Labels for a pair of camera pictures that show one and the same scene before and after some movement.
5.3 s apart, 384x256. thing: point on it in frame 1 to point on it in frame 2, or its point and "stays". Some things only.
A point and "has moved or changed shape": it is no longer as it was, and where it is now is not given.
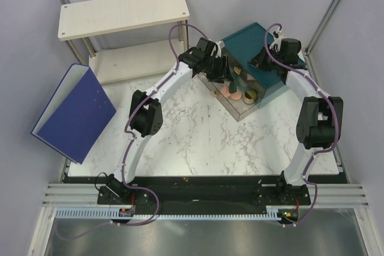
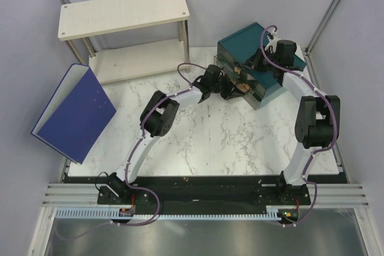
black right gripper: (258, 61) stays
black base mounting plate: (202, 190) stays
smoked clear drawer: (239, 104) has moved or changed shape
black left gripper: (223, 74) to (235, 93)
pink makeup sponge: (225, 92) has moved or changed shape
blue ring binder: (77, 115) stays
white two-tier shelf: (128, 36) stays
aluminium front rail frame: (346, 197) stays
